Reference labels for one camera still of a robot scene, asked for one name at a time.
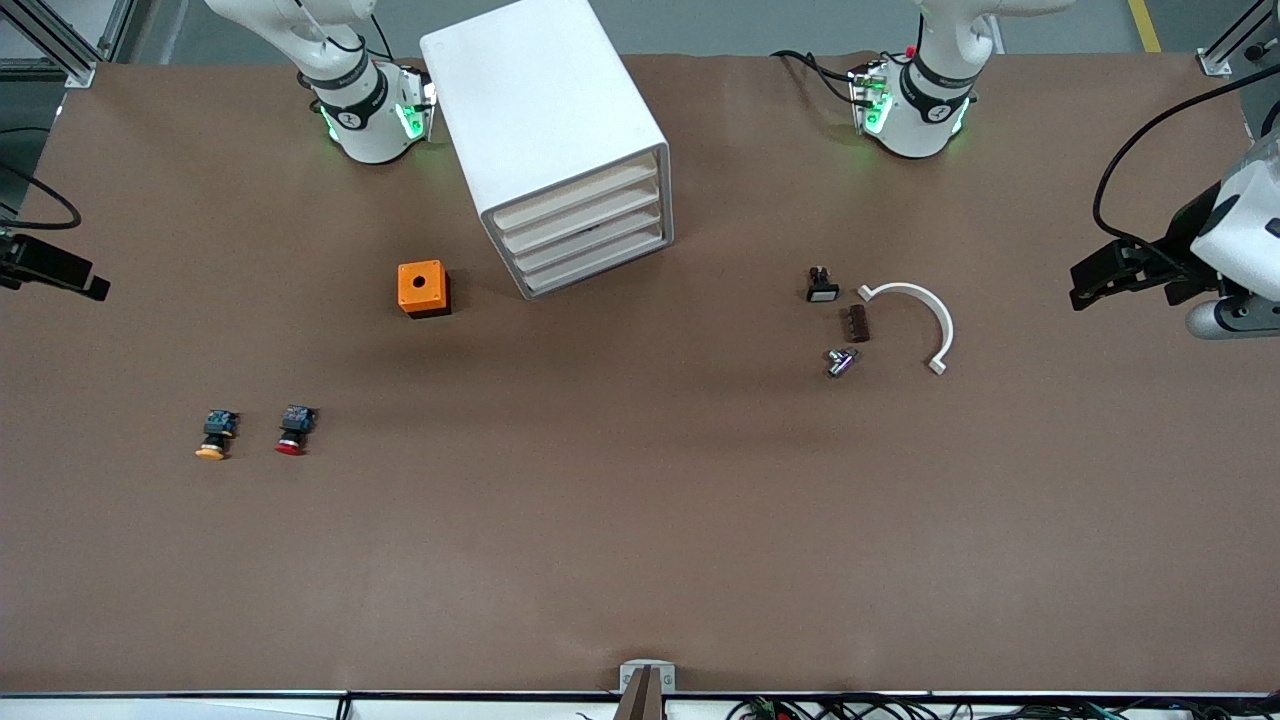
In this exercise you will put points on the silver metal fitting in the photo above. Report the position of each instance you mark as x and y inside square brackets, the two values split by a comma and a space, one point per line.
[840, 363]

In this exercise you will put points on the brown cylinder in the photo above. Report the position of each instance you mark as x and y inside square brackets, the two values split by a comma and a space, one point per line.
[858, 324]

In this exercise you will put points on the black table edge strip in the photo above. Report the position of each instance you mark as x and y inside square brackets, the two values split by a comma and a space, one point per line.
[200, 693]

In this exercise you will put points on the white plastic drawer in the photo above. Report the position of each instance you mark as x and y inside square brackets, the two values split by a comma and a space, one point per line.
[580, 195]
[595, 265]
[585, 217]
[590, 242]

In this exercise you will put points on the red mushroom push button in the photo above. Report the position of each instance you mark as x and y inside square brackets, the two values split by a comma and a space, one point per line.
[290, 447]

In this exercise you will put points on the white drawer cabinet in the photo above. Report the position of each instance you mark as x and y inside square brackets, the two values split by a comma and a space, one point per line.
[520, 100]

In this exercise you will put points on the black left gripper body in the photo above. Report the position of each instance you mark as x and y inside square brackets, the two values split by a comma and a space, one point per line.
[1176, 250]

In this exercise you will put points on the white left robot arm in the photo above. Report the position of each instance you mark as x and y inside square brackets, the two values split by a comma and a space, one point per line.
[925, 120]

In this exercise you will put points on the grey metal mount bracket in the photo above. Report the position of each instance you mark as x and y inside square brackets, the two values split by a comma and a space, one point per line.
[632, 675]

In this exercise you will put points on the black square white-top button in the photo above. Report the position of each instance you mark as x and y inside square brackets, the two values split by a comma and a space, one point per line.
[822, 293]

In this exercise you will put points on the yellow mushroom push button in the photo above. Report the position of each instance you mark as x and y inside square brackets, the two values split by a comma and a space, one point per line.
[210, 452]

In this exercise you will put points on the aluminium frame post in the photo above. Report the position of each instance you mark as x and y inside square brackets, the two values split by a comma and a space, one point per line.
[1225, 50]
[60, 45]

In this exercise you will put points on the orange box with hole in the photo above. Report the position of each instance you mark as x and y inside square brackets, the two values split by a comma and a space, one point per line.
[410, 290]

